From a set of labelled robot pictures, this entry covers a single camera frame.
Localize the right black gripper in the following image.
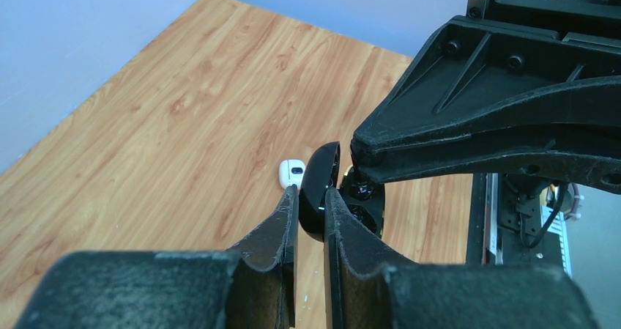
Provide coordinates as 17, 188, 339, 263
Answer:
351, 0, 620, 194

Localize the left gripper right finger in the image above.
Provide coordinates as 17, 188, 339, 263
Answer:
324, 188, 598, 328

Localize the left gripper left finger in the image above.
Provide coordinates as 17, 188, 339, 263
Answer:
16, 186, 299, 328

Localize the black earbud charging case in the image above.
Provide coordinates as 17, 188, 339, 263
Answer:
299, 141, 386, 242

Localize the white earbud charging case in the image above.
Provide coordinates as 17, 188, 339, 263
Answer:
278, 159, 306, 189

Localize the white slotted cable duct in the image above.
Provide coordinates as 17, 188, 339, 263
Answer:
535, 212, 573, 278

